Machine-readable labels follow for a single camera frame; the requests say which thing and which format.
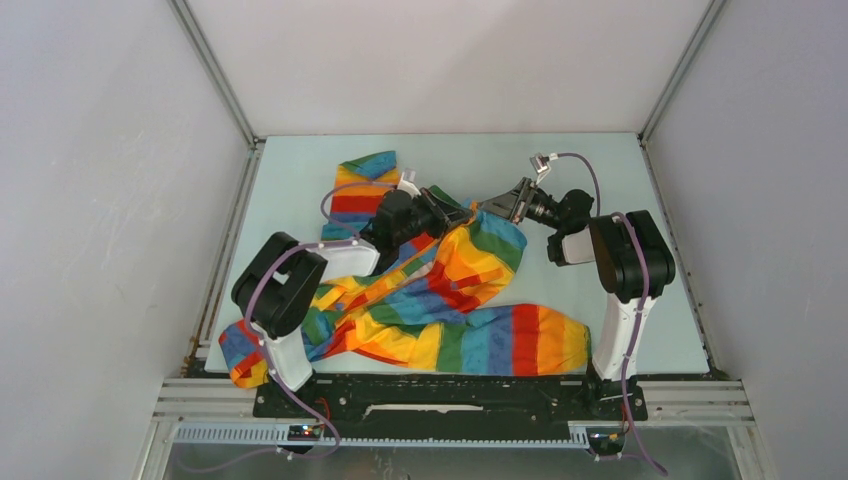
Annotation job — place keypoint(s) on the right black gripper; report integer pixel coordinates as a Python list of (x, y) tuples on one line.
[(511, 204)]

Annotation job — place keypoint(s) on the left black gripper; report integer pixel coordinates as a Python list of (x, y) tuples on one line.
[(439, 224)]

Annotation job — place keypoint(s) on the rainbow striped jacket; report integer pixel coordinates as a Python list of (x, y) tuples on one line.
[(432, 310)]

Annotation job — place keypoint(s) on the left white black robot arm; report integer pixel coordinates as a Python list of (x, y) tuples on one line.
[(276, 289)]

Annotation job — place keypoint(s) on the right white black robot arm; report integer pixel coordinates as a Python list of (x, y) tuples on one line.
[(633, 262)]

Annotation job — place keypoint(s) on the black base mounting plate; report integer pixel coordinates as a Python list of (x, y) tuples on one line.
[(448, 406)]

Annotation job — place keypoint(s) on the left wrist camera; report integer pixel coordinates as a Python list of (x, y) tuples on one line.
[(406, 183)]

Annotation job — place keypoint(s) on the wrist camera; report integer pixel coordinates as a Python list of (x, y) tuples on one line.
[(541, 165), (406, 183)]

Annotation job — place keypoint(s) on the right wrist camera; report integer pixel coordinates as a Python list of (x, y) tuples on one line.
[(541, 165)]

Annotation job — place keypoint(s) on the aluminium front frame rail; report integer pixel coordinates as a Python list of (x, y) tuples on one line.
[(669, 402)]

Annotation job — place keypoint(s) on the right aluminium corner post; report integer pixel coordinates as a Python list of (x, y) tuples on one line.
[(685, 62)]

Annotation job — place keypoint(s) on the aluminium corner post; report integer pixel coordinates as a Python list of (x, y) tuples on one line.
[(685, 62), (191, 26)]

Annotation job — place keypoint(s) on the left aluminium corner post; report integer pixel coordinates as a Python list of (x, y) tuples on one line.
[(191, 26)]

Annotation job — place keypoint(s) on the white cable duct strip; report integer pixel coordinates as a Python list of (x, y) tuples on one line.
[(299, 435)]

